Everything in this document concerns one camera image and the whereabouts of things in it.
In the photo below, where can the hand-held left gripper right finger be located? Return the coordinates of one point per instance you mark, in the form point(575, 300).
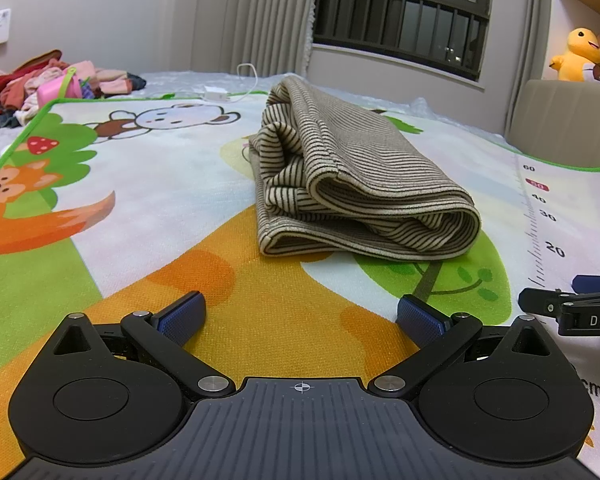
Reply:
point(420, 322)

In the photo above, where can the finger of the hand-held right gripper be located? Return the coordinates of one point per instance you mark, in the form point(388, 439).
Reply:
point(597, 283)
point(537, 301)

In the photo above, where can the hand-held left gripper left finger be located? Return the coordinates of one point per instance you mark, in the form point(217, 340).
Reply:
point(182, 317)

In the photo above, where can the beige striped garment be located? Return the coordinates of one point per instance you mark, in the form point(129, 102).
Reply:
point(360, 175)

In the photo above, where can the pile of colourful clothes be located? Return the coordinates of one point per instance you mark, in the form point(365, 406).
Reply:
point(15, 90)

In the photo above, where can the cartoon animal printed play mat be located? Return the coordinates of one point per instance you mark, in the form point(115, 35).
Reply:
point(170, 220)

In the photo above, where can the beige padded headboard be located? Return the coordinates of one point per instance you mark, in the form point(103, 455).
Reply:
point(565, 120)

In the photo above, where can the white charger adapter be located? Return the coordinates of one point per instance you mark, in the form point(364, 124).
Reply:
point(215, 94)

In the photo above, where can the yellow plush toy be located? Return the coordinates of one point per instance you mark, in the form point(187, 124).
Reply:
point(577, 57)

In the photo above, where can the pale patterned bed sheet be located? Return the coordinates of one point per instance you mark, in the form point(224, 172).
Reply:
point(180, 80)

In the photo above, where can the pink toy box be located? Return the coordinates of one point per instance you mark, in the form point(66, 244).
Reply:
point(57, 91)

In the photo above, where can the dark window with railing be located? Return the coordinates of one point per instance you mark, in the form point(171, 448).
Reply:
point(405, 15)

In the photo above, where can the beige pleated curtain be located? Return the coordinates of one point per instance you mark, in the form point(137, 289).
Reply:
point(260, 15)

